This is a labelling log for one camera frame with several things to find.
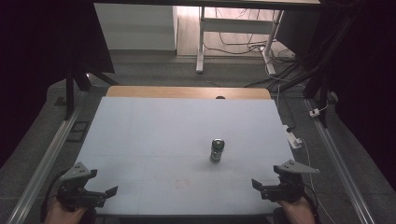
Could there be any wooden table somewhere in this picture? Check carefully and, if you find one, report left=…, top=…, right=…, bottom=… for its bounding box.
left=106, top=86, right=273, bottom=101

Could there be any white table mat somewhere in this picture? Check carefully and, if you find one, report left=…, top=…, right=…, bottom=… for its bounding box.
left=75, top=95, right=295, bottom=217

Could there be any white power strip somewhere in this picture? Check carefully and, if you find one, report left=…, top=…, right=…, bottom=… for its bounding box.
left=282, top=124, right=303, bottom=149

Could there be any person's right hand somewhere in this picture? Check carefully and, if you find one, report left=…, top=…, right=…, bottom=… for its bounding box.
left=276, top=196, right=317, bottom=224

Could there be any black curtain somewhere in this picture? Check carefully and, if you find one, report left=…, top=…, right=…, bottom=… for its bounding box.
left=320, top=0, right=396, bottom=190
left=0, top=0, right=116, bottom=169

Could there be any black metal stand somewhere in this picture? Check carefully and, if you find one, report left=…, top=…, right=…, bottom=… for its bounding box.
left=64, top=63, right=120, bottom=121
left=303, top=12, right=359, bottom=129

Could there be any person's left hand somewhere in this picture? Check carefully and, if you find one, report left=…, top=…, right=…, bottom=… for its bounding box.
left=43, top=199, right=90, bottom=224

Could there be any aluminium rail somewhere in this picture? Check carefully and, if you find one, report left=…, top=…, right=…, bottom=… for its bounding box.
left=6, top=105, right=81, bottom=224
left=304, top=98, right=376, bottom=224

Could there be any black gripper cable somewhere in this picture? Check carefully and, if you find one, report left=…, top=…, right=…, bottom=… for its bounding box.
left=39, top=168, right=70, bottom=224
left=301, top=183, right=321, bottom=224

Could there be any black floor cable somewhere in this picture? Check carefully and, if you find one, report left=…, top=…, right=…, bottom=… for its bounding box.
left=204, top=8, right=297, bottom=64

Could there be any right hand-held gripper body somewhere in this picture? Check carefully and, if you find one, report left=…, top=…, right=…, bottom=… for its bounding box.
left=261, top=159, right=320, bottom=203

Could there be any thin white cable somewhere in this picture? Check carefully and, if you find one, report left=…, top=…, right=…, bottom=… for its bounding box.
left=299, top=137, right=338, bottom=224

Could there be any white desk frame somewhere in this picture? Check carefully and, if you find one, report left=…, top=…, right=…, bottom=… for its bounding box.
left=195, top=6, right=285, bottom=76

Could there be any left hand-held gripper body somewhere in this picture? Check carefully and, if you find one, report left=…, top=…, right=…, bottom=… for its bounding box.
left=56, top=161, right=106, bottom=213

